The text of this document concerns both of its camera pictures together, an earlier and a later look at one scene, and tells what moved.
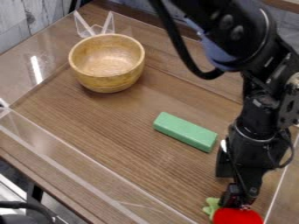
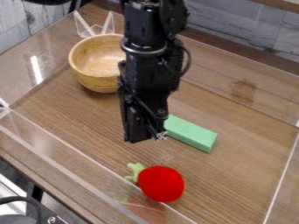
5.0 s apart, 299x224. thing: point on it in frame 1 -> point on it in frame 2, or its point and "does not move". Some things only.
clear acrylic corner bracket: (88, 31) does not move
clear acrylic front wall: (70, 179) does not move
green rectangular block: (192, 133) does not move
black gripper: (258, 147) -> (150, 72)
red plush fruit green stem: (213, 203) -> (162, 182)
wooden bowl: (108, 61) does not move
